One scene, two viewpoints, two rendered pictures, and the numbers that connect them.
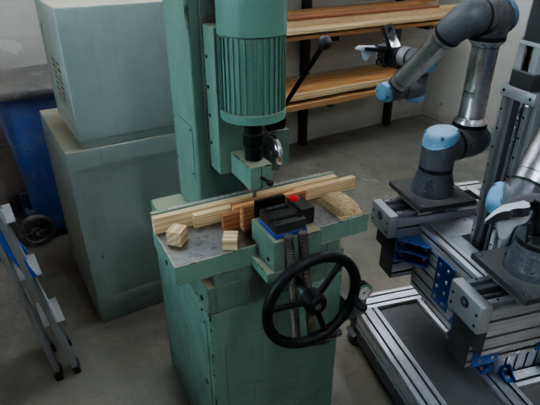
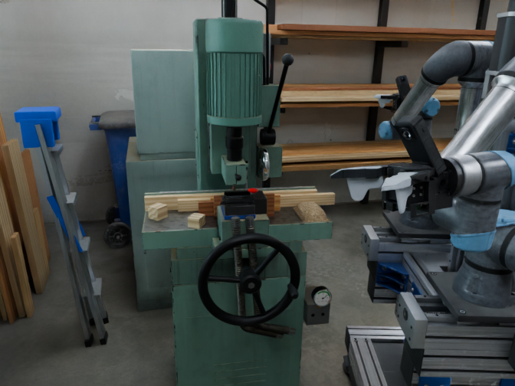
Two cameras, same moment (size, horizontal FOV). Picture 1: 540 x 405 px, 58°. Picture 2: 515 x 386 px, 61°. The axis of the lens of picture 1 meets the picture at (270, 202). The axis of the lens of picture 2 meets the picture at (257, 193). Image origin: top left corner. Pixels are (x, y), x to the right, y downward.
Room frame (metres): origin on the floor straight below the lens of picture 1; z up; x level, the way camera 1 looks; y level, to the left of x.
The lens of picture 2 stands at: (-0.05, -0.43, 1.43)
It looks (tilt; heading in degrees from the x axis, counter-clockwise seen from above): 19 degrees down; 17
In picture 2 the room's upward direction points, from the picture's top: 1 degrees clockwise
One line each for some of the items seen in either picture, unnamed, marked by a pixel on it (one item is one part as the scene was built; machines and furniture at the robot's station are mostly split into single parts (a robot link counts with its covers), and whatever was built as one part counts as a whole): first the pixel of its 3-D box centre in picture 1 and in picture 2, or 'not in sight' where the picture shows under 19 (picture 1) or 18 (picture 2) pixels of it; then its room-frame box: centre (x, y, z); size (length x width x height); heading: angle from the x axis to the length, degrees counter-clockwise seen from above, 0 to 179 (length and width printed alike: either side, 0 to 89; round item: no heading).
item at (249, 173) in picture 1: (251, 170); (234, 171); (1.29, 0.05, 1.03); 0.14 x 0.07 x 0.09; 27
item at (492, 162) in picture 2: not in sight; (484, 173); (0.82, -0.62, 1.21); 0.11 x 0.08 x 0.09; 132
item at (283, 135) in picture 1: (272, 145); (268, 160); (1.51, -0.01, 1.02); 0.09 x 0.07 x 0.12; 117
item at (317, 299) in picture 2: (360, 292); (320, 297); (1.20, -0.28, 0.65); 0.06 x 0.04 x 0.08; 117
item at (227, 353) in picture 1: (242, 325); (230, 322); (1.38, 0.10, 0.36); 0.58 x 0.45 x 0.71; 27
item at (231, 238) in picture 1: (231, 240); (196, 220); (1.09, 0.10, 0.92); 0.05 x 0.04 x 0.03; 179
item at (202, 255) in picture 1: (271, 237); (238, 228); (1.17, 0.00, 0.87); 0.61 x 0.30 x 0.06; 117
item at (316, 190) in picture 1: (279, 199); (258, 201); (1.31, -0.03, 0.92); 0.55 x 0.02 x 0.04; 117
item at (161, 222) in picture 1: (251, 201); (233, 199); (1.29, 0.06, 0.93); 0.60 x 0.02 x 0.05; 117
